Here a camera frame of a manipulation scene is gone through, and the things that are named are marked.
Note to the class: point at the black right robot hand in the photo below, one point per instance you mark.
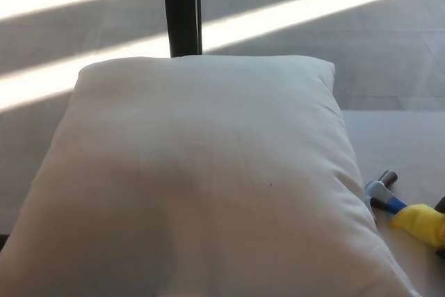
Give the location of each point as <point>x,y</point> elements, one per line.
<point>441,206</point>

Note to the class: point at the yellow cloth wrap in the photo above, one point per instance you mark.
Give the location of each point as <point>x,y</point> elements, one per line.
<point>422,222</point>

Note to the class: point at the claw hammer with blue neck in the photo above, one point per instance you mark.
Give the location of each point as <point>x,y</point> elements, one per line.
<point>382,191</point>

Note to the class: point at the white square pillow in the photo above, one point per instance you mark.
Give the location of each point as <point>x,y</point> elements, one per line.
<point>194,172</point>

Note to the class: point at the black vertical post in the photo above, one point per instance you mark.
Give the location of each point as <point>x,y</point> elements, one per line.
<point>182,8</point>

